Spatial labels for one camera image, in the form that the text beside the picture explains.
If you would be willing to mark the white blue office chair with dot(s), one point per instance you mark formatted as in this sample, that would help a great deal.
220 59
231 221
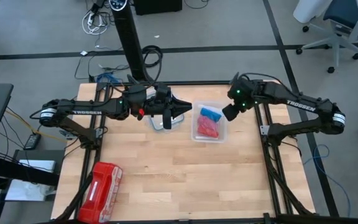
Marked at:
346 12

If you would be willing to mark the red tool case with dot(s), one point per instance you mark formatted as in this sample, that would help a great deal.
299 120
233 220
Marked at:
101 189

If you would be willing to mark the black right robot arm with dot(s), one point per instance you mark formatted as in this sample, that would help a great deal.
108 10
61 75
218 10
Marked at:
300 105

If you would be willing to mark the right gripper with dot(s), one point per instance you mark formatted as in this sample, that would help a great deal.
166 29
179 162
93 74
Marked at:
245 93

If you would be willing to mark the white paper scrap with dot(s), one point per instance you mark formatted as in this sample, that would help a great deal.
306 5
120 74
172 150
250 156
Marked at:
84 53

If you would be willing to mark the clear plastic container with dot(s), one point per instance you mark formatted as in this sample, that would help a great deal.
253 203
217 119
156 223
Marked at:
194 137

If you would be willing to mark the blue bandage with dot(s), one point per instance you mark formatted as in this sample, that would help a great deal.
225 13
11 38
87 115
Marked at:
210 114

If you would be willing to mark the pink bandage roll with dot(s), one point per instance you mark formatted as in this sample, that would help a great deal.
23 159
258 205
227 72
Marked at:
207 121

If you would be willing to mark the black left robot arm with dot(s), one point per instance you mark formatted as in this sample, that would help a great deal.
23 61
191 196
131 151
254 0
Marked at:
85 112

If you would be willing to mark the black aluminium table frame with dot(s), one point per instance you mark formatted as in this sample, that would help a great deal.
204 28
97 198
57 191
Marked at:
204 83

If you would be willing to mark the black tower fan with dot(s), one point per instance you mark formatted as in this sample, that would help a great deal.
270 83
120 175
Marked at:
129 37

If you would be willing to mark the white plastic sheet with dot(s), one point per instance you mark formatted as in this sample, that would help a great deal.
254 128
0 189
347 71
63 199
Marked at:
26 189

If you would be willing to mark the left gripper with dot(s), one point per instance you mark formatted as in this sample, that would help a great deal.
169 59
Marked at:
162 99

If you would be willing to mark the white flat device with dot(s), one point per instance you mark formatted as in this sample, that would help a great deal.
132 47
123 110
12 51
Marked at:
37 165

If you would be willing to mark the black cabinet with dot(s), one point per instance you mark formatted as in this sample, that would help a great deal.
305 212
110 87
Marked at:
157 6

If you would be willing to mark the black power adapter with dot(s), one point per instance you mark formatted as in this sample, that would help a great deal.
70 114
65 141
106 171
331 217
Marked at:
32 141

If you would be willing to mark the clear lid teal seal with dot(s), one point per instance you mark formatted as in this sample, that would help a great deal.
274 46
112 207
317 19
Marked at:
176 124

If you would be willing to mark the pink soft object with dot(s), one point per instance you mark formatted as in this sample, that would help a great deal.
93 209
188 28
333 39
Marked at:
208 131

